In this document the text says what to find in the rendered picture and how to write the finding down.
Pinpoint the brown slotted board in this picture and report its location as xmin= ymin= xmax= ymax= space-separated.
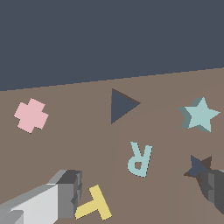
xmin=0 ymin=67 xmax=224 ymax=224

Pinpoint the pink cross block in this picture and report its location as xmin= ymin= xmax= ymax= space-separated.
xmin=13 ymin=97 xmax=50 ymax=135

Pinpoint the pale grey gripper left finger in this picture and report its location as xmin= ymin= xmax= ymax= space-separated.
xmin=0 ymin=169 xmax=83 ymax=224

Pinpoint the light blue star block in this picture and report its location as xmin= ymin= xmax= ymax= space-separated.
xmin=178 ymin=96 xmax=221 ymax=134

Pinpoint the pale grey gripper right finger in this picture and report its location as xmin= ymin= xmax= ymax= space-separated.
xmin=199 ymin=169 xmax=224 ymax=216

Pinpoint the light blue letter R block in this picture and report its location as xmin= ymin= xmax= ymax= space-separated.
xmin=126 ymin=141 xmax=153 ymax=179

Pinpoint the yellow letter T block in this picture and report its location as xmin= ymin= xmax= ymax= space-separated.
xmin=74 ymin=184 xmax=113 ymax=221

